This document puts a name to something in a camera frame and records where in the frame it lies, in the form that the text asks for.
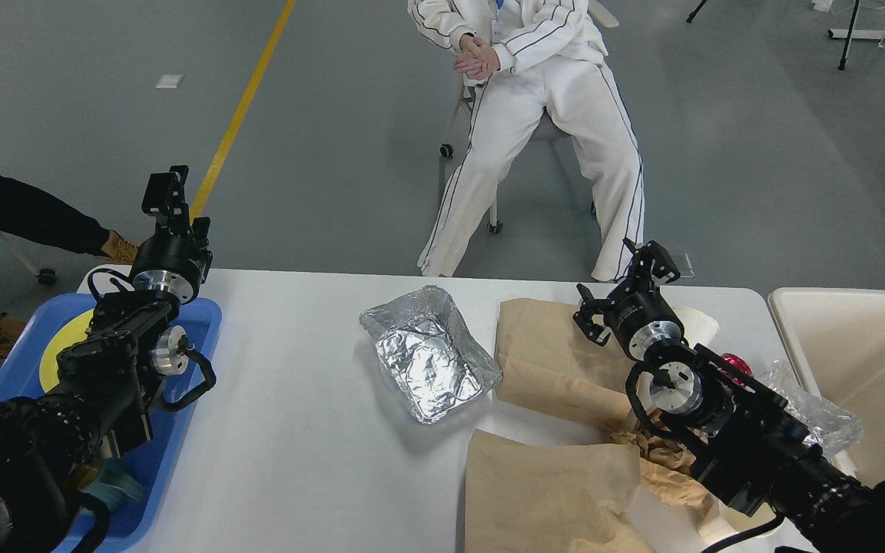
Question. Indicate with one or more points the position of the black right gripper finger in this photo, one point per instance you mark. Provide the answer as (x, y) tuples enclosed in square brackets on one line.
[(596, 317), (651, 265)]

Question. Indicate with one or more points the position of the white cup lower right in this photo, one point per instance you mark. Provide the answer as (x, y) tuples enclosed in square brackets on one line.
[(721, 522)]

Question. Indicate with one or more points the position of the person in black trousers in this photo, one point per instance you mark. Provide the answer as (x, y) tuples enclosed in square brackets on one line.
[(37, 216)]

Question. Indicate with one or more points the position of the red round object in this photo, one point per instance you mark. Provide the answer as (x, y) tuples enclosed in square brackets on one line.
[(738, 363)]

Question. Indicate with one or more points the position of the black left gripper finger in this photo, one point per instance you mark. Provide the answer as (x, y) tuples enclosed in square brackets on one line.
[(200, 231), (164, 199)]

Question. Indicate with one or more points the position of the crumpled brown paper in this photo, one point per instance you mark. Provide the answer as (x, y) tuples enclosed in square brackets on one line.
[(666, 470)]

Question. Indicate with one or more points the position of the white paper cup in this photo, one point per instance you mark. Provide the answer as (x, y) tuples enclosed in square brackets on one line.
[(699, 328)]

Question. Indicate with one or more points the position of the white stand base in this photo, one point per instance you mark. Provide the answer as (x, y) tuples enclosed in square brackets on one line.
[(884, 27)]

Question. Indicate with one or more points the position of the clear plastic wrapper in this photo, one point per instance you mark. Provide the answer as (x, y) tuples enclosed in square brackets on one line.
[(831, 427)]

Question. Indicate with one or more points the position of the clear floor plate right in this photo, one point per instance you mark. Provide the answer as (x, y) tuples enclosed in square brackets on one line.
[(684, 264)]

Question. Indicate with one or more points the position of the person in white tracksuit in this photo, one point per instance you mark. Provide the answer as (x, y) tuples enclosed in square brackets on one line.
[(535, 130)]

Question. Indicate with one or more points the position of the aluminium foil tray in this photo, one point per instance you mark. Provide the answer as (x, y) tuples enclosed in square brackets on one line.
[(425, 347)]

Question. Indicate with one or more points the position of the dark teal mug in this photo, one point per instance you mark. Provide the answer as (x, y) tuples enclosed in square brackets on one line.
[(114, 484)]

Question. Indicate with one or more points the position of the yellow plastic plate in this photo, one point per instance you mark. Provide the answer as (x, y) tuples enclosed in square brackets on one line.
[(73, 331)]

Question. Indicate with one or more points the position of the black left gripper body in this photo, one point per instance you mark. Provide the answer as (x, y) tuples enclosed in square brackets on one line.
[(171, 264)]

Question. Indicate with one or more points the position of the tan work boot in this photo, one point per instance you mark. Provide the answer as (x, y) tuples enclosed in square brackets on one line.
[(119, 250)]

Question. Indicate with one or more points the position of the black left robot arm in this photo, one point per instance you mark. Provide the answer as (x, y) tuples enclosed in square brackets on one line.
[(133, 359)]

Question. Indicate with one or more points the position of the brown paper bag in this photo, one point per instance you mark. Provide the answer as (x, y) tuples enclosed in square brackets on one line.
[(526, 498), (549, 366)]

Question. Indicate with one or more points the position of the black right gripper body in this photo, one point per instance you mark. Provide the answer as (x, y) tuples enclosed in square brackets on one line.
[(641, 318)]

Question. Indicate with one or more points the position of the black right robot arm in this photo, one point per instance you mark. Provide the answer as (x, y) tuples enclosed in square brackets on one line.
[(749, 451)]

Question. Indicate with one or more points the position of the beige plastic bin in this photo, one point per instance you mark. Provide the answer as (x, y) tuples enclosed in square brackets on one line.
[(835, 338)]

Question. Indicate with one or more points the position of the white paper scrap on floor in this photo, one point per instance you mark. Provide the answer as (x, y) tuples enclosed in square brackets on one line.
[(169, 82)]

